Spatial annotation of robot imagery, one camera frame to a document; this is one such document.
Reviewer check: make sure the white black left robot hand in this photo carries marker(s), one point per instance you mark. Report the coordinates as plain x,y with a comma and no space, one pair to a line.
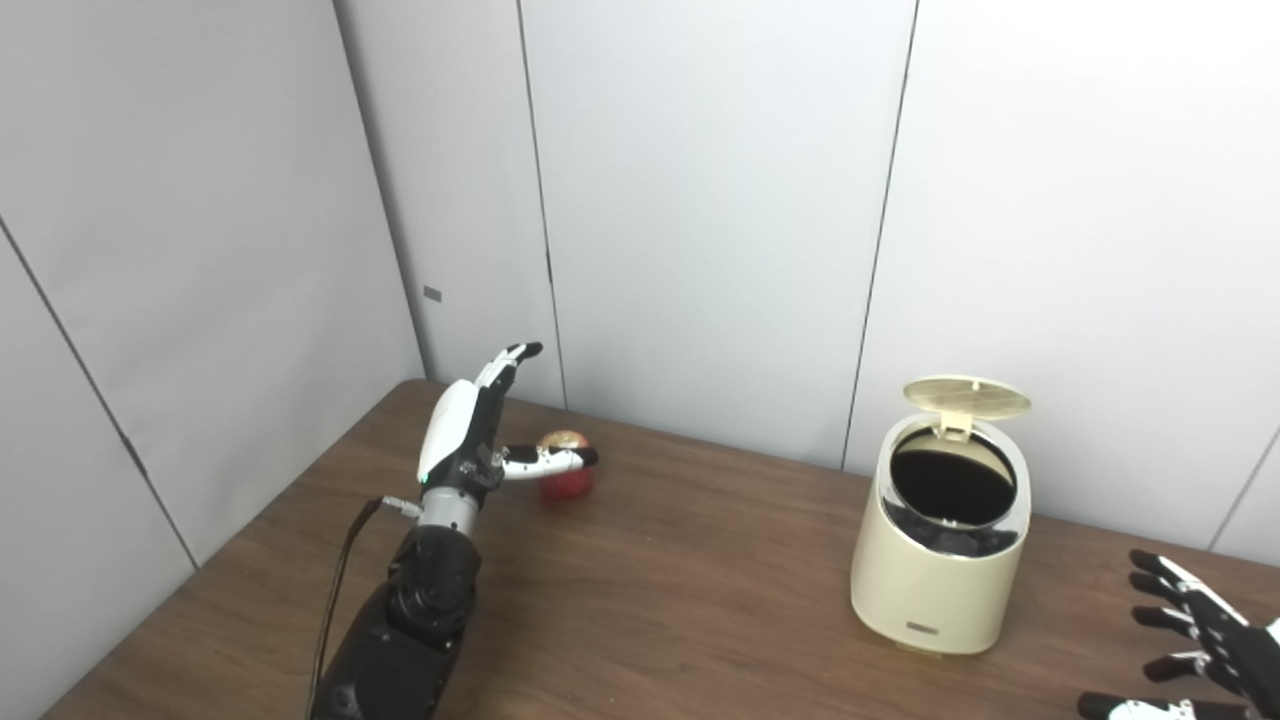
450,430

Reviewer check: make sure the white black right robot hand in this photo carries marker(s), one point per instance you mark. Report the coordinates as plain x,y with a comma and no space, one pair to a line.
1245,660

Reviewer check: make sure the bitten red apple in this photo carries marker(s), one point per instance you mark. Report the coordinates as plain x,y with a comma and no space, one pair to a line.
568,486

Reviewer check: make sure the round cream bin lid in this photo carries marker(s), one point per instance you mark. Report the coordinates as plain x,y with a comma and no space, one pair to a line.
965,395

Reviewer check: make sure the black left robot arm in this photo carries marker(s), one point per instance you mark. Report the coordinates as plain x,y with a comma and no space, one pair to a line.
420,600

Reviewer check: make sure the cream-colored bin body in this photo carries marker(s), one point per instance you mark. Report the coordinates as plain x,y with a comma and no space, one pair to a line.
930,590

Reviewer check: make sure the black wall panel clip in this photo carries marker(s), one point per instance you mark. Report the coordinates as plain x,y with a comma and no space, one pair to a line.
131,455

